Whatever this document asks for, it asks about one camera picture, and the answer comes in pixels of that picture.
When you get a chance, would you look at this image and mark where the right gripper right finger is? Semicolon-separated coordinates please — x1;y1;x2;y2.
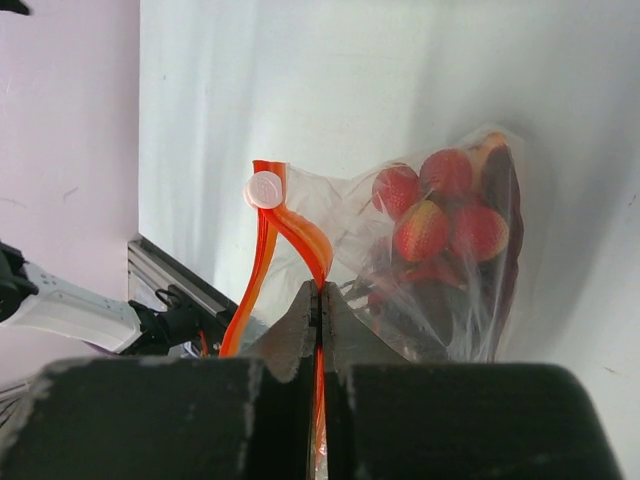
320;283;622;479

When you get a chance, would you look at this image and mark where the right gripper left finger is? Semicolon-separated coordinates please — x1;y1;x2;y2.
1;281;319;479

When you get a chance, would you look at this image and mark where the red strawberry bunch toy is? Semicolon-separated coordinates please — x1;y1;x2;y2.
369;147;511;311

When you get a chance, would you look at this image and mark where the clear zip top bag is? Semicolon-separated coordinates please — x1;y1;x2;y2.
221;125;524;479

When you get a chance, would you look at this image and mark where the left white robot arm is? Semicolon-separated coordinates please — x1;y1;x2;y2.
1;243;203;356

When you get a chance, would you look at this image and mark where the aluminium frame rail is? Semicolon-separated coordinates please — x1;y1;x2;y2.
127;238;237;329

